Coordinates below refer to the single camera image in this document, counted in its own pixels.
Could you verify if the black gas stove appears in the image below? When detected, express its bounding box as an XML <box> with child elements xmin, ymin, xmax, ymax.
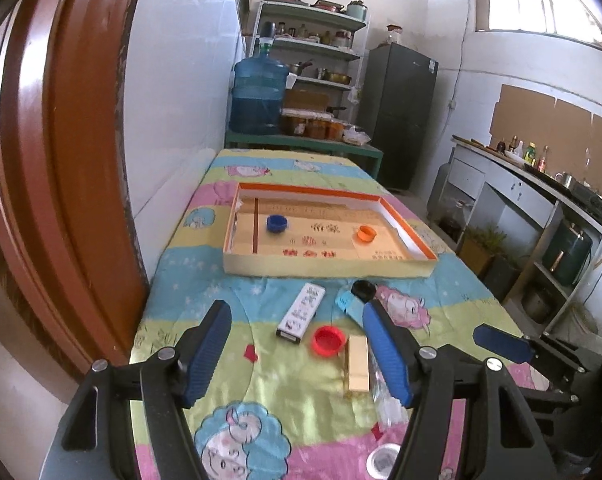
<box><xmin>568</xmin><ymin>182</ymin><xmax>602</xmax><ymax>228</ymax></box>

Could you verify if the dark grey refrigerator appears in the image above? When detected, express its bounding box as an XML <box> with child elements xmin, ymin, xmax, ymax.
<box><xmin>357</xmin><ymin>42</ymin><xmax>439</xmax><ymax>192</ymax></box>

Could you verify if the long white printed box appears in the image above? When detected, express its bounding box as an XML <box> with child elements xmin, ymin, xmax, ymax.
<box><xmin>275</xmin><ymin>282</ymin><xmax>326</xmax><ymax>346</ymax></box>

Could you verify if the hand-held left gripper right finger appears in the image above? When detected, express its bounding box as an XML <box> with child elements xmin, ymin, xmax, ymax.
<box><xmin>362</xmin><ymin>300</ymin><xmax>558</xmax><ymax>480</ymax></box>

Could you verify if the orange-rimmed cardboard box tray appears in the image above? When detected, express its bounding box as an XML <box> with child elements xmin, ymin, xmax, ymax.
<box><xmin>222</xmin><ymin>181</ymin><xmax>439</xmax><ymax>281</ymax></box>

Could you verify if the white counter cabinet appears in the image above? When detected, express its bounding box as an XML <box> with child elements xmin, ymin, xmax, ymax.
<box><xmin>428</xmin><ymin>135</ymin><xmax>602</xmax><ymax>341</ymax></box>

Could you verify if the white shelf rack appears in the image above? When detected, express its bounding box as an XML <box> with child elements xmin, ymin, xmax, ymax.
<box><xmin>248</xmin><ymin>0</ymin><xmax>372</xmax><ymax>126</ymax></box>

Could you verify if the dark planter box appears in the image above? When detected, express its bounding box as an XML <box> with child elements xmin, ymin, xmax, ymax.
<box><xmin>483</xmin><ymin>255</ymin><xmax>526</xmax><ymax>302</ymax></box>

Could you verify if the brown cardboard box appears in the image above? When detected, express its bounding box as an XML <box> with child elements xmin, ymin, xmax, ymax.
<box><xmin>283</xmin><ymin>89</ymin><xmax>330</xmax><ymax>111</ymax></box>

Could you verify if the clear floral plastic tube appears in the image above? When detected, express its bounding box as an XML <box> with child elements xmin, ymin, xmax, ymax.
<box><xmin>370</xmin><ymin>355</ymin><xmax>409</xmax><ymax>428</ymax></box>

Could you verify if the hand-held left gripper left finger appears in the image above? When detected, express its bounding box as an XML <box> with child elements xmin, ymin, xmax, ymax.
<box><xmin>41</xmin><ymin>300</ymin><xmax>232</xmax><ymax>480</ymax></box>

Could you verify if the dark green appliance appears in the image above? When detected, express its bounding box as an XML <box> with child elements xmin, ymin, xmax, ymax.
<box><xmin>542</xmin><ymin>220</ymin><xmax>594</xmax><ymax>286</ymax></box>

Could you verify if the colourful cartoon printed blanket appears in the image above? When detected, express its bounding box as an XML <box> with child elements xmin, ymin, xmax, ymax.
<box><xmin>128</xmin><ymin>147</ymin><xmax>546</xmax><ymax>480</ymax></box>

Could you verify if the red bottle cap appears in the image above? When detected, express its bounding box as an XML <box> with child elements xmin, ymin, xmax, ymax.
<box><xmin>312</xmin><ymin>326</ymin><xmax>346</xmax><ymax>358</ymax></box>

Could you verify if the green table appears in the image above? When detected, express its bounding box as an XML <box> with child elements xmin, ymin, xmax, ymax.
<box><xmin>225</xmin><ymin>130</ymin><xmax>384</xmax><ymax>181</ymax></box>

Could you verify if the grey gas cylinder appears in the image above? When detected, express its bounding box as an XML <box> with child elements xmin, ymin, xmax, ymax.
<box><xmin>427</xmin><ymin>162</ymin><xmax>454</xmax><ymax>221</ymax></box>

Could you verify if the blue water jug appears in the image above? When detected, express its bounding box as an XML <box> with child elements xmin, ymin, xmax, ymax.
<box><xmin>229</xmin><ymin>35</ymin><xmax>290</xmax><ymax>136</ymax></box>

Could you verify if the cardboard sheet on wall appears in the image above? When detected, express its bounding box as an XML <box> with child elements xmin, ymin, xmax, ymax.
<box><xmin>491</xmin><ymin>85</ymin><xmax>602</xmax><ymax>181</ymax></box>

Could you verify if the yellow planter with plant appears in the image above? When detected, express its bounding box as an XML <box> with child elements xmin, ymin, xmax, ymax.
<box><xmin>458</xmin><ymin>225</ymin><xmax>506</xmax><ymax>276</ymax></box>

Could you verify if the blue lighter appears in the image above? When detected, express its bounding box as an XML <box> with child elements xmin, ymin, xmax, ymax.
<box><xmin>335</xmin><ymin>290</ymin><xmax>369</xmax><ymax>318</ymax></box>

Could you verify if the brown wooden door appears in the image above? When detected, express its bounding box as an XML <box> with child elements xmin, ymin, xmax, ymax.
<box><xmin>0</xmin><ymin>0</ymin><xmax>152</xmax><ymax>401</ymax></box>

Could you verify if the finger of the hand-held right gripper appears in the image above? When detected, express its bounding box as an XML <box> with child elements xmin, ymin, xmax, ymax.
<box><xmin>472</xmin><ymin>324</ymin><xmax>589</xmax><ymax>376</ymax></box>
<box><xmin>518</xmin><ymin>386</ymin><xmax>582</xmax><ymax>411</ymax></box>

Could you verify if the window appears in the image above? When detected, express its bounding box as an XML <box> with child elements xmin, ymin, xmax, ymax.
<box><xmin>473</xmin><ymin>0</ymin><xmax>602</xmax><ymax>51</ymax></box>

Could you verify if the white plastic bag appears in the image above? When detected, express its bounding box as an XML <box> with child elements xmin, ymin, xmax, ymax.
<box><xmin>342</xmin><ymin>125</ymin><xmax>372</xmax><ymax>147</ymax></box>

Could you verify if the gold rectangular box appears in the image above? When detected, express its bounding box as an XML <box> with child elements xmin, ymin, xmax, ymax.
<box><xmin>342</xmin><ymin>335</ymin><xmax>370</xmax><ymax>395</ymax></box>

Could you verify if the metal pot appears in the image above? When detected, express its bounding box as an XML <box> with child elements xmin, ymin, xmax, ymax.
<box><xmin>521</xmin><ymin>285</ymin><xmax>556</xmax><ymax>321</ymax></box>

